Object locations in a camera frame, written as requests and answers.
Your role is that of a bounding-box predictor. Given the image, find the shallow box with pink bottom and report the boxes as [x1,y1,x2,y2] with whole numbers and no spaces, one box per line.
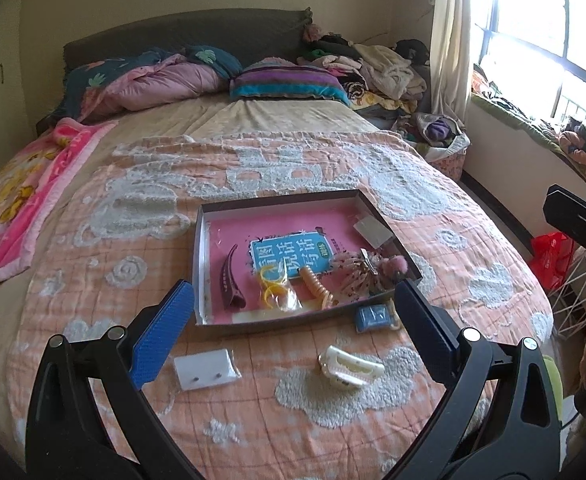
[192,189,423,329]

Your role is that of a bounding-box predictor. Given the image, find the pile of clothes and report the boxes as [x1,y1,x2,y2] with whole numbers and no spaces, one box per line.
[300,22,431,121]

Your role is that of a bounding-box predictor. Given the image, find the basket with clothes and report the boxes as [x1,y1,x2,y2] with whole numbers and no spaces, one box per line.
[398,111,473,181]

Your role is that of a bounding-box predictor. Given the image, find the red plastic bag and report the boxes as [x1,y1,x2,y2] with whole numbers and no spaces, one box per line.
[530,231,579,292]

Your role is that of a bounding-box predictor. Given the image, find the striped purple pillow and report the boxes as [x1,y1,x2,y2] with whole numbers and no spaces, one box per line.
[229,57,350,107]

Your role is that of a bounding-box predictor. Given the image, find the pink feathery hair accessory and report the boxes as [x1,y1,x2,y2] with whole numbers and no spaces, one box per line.
[334,247,408,297]

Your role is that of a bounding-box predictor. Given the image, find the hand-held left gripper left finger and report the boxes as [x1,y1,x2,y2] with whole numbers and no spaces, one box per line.
[25,280,209,480]

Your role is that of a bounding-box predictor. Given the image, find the white wire rack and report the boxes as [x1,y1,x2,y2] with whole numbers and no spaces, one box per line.
[547,247,586,343]

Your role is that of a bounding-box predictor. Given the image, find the pink and navy duvet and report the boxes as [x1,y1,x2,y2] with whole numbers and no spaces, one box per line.
[55,46,244,123]

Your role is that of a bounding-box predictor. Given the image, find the beige bed sheet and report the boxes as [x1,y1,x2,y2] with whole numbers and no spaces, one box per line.
[0,92,419,461]

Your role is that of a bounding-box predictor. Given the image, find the small blue box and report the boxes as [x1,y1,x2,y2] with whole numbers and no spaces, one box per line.
[354,302,401,335]

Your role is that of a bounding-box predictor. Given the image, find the orange pearl hair clip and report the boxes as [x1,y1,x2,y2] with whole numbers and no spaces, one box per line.
[299,266,341,310]

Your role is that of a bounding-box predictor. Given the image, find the small clear plastic packet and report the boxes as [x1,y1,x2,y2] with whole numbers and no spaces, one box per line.
[352,215,395,252]

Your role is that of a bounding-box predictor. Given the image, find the cream curtain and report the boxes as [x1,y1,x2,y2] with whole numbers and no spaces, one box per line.
[429,0,478,126]

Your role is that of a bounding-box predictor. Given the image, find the white earring card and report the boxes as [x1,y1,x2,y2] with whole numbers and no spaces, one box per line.
[173,349,242,392]

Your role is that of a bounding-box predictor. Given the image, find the bag of yellow hair ties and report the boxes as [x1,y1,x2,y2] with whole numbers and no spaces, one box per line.
[254,266,304,313]

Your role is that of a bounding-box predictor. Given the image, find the clothes on windowsill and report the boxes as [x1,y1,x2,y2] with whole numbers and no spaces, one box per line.
[470,69,586,191]

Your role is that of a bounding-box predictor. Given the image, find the window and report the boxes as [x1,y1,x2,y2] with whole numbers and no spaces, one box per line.
[466,0,586,128]

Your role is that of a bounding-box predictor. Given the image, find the dark headboard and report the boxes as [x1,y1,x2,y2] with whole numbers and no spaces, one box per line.
[35,7,314,136]

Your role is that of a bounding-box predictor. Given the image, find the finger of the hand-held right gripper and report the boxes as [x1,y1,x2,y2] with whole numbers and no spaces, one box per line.
[544,184,586,273]

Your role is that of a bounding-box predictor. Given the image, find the pink cartoon blanket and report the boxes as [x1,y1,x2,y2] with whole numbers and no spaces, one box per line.
[0,117,121,288]

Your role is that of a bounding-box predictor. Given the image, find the maroon hair clip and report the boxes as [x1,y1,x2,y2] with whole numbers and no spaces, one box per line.
[217,244,248,312]

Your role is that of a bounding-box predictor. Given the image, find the white hair claw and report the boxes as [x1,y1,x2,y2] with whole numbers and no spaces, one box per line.
[317,344,386,391]

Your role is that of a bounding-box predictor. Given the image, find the orange quilt with cloud pattern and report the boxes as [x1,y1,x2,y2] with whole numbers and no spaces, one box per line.
[5,129,555,480]

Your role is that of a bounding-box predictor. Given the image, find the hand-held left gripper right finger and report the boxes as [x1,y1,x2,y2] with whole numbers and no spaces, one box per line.
[387,279,563,480]

